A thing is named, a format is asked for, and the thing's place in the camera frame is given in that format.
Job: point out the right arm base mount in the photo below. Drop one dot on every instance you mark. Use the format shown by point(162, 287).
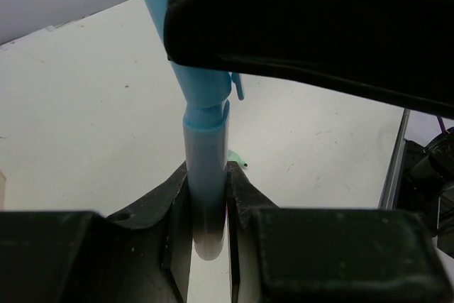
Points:
point(420, 175)

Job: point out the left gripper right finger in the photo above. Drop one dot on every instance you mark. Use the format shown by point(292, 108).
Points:
point(327, 255)

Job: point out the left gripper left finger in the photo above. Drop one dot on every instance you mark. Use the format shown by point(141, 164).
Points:
point(141, 253)

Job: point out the blue highlighter pen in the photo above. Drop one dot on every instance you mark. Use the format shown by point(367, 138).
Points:
point(206, 142)

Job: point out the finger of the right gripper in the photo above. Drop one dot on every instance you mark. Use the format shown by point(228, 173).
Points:
point(395, 51)

